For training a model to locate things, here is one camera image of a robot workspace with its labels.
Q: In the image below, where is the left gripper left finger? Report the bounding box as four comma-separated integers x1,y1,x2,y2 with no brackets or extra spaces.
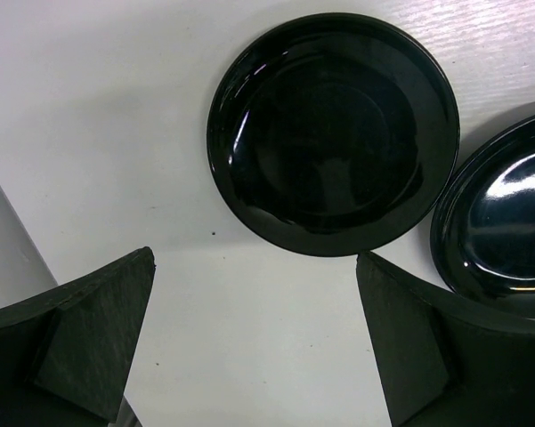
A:
0,246,156,426

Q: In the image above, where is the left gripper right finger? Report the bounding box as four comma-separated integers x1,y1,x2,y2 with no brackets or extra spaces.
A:
356,253,535,426

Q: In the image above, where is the black plate centre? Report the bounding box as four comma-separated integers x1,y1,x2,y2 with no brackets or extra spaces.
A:
430,113,535,319

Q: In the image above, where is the black plate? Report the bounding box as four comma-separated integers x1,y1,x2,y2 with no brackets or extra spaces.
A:
430,113,535,319
206,12,460,257

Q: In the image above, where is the black plate far left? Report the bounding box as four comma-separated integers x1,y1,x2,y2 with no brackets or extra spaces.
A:
206,12,460,257

